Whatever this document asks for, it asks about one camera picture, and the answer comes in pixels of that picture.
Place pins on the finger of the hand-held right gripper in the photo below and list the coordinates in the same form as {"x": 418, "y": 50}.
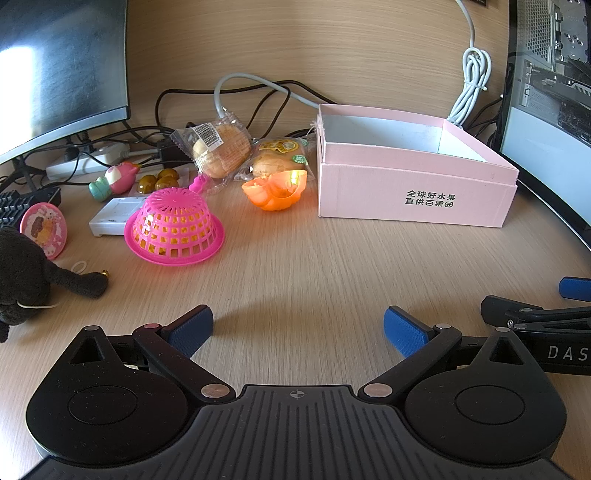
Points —
{"x": 576, "y": 288}
{"x": 512, "y": 311}

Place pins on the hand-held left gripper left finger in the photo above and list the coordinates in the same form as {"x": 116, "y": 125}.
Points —
{"x": 194, "y": 330}

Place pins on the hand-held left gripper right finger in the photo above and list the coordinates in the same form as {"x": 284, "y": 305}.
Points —
{"x": 406, "y": 332}

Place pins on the pink plastic basket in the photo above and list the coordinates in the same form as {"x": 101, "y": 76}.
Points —
{"x": 175, "y": 221}

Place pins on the white battery charger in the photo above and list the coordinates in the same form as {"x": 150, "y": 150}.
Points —
{"x": 111, "y": 217}

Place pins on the pink cardboard box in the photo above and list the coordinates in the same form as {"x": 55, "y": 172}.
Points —
{"x": 406, "y": 180}

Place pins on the orange plastic toy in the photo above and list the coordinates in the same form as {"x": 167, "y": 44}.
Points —
{"x": 272, "y": 196}

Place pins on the bread packet with barcode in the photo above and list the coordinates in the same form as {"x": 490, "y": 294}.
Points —
{"x": 226, "y": 152}

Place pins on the black plush toy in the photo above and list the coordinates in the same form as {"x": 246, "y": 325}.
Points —
{"x": 18, "y": 286}

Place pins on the bread packet with green label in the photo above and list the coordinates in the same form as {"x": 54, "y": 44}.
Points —
{"x": 272, "y": 161}

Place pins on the curved monitor with white screen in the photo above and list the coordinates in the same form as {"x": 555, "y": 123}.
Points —
{"x": 545, "y": 161}

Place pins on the small pink clip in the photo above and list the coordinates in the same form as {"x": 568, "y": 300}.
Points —
{"x": 198, "y": 183}

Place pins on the packet of brown chestnuts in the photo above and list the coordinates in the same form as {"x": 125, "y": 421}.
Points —
{"x": 157, "y": 181}

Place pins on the pink and green toy figure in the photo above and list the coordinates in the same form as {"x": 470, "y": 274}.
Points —
{"x": 115, "y": 180}

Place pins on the black power adapter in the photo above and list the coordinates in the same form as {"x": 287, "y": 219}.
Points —
{"x": 171, "y": 152}

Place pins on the pink round badge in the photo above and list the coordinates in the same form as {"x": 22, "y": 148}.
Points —
{"x": 44, "y": 228}

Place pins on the white power strip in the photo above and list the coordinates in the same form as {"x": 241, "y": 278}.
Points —
{"x": 92, "y": 159}

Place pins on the black keyboard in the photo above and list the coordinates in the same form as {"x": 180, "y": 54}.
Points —
{"x": 18, "y": 203}

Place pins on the computer case with glass side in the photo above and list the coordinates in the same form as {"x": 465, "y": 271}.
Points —
{"x": 554, "y": 55}

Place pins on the curved monitor with dark screen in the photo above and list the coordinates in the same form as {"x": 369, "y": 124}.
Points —
{"x": 60, "y": 69}

